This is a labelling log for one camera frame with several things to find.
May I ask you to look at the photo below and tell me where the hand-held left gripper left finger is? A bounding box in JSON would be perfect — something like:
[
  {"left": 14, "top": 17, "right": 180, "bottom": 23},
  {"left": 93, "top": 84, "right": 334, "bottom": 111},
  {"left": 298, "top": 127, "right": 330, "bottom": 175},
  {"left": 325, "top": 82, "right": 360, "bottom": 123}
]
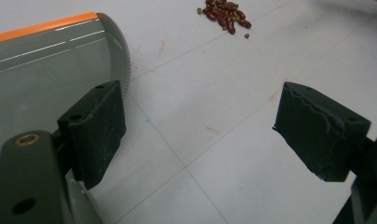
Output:
[{"left": 56, "top": 79, "right": 128, "bottom": 190}]

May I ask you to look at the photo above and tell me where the pile of red and green beans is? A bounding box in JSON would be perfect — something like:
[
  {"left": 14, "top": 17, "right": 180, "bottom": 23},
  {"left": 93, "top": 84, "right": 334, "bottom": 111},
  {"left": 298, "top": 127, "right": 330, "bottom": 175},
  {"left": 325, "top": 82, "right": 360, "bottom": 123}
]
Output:
[{"left": 196, "top": 0, "right": 252, "bottom": 39}]

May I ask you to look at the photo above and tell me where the grey dustpan with orange edge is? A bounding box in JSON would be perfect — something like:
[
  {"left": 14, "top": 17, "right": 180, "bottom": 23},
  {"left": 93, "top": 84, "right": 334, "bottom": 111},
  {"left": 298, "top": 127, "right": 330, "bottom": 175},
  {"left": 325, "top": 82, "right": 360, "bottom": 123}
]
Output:
[{"left": 0, "top": 11, "right": 132, "bottom": 224}]

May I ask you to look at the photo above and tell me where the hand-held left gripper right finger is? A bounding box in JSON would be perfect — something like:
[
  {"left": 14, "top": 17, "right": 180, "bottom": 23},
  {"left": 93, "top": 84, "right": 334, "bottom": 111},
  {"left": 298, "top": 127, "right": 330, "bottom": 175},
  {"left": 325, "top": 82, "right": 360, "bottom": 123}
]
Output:
[{"left": 272, "top": 81, "right": 371, "bottom": 183}]

